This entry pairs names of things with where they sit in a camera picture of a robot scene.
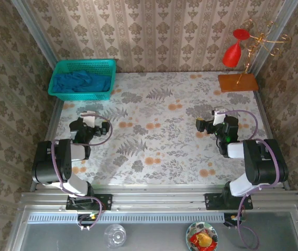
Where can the blue t-shirt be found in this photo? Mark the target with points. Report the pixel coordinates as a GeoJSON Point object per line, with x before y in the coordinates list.
{"type": "Point", "coordinates": [80, 81]}

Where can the teal plastic basket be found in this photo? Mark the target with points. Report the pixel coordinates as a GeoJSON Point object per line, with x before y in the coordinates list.
{"type": "Point", "coordinates": [80, 96]}

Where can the red plastic wine glass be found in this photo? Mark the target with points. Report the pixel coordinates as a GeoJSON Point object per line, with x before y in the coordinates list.
{"type": "Point", "coordinates": [231, 56]}

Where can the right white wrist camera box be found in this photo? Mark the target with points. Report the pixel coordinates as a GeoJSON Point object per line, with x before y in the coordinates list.
{"type": "Point", "coordinates": [218, 119]}

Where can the black connector box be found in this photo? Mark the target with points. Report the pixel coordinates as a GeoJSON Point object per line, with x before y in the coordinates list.
{"type": "Point", "coordinates": [86, 218]}
{"type": "Point", "coordinates": [228, 219]}

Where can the aluminium frame post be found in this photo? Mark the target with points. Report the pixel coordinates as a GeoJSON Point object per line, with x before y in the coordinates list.
{"type": "Point", "coordinates": [287, 10]}
{"type": "Point", "coordinates": [37, 31]}

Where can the red yellow snack packets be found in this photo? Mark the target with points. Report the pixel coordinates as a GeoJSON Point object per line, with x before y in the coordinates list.
{"type": "Point", "coordinates": [201, 239]}

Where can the clear glass cup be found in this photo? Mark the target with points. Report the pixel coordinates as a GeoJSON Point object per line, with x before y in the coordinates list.
{"type": "Point", "coordinates": [114, 236]}

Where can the aluminium mounting rail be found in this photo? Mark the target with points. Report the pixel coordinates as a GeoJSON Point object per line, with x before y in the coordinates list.
{"type": "Point", "coordinates": [159, 201]}

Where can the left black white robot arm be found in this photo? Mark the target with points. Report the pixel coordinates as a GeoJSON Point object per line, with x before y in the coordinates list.
{"type": "Point", "coordinates": [52, 167]}

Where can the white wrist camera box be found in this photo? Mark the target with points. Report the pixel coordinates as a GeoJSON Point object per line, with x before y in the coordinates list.
{"type": "Point", "coordinates": [218, 119]}
{"type": "Point", "coordinates": [88, 120]}

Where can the patterned bowl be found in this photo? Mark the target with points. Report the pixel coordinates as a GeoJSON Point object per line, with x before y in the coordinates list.
{"type": "Point", "coordinates": [211, 230]}

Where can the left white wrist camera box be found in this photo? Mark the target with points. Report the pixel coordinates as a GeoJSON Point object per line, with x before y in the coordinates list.
{"type": "Point", "coordinates": [88, 120]}

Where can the floral tablecloth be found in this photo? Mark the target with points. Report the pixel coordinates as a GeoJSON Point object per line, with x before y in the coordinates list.
{"type": "Point", "coordinates": [164, 157]}

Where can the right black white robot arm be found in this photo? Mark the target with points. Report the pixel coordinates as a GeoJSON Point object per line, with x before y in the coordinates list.
{"type": "Point", "coordinates": [264, 164]}

